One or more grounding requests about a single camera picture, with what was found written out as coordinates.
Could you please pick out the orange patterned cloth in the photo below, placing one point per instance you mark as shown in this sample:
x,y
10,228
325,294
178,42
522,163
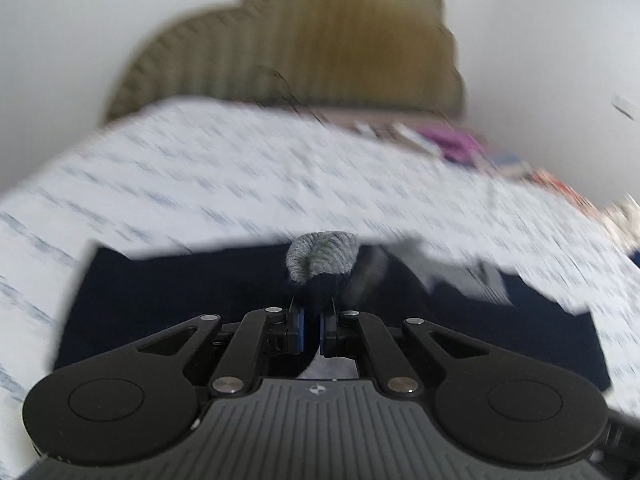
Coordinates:
x,y
562,190

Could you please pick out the small wall fixture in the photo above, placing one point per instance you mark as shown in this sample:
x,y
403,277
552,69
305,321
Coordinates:
x,y
623,106

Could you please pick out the navy garment with grey lining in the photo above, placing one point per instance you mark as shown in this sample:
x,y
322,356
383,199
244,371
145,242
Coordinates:
x,y
175,290

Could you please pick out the white printed blanket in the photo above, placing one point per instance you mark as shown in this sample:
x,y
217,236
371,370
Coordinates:
x,y
225,170

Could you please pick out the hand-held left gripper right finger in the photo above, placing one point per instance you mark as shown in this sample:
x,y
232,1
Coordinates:
x,y
325,332

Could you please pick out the cream cloth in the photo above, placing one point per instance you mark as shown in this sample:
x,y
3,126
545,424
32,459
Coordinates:
x,y
622,222

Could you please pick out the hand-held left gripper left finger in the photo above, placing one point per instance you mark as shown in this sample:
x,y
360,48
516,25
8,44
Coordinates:
x,y
300,331

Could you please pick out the olive striped headboard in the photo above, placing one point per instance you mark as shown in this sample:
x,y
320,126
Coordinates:
x,y
310,40

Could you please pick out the purple cloth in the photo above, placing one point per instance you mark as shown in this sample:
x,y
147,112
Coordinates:
x,y
452,142

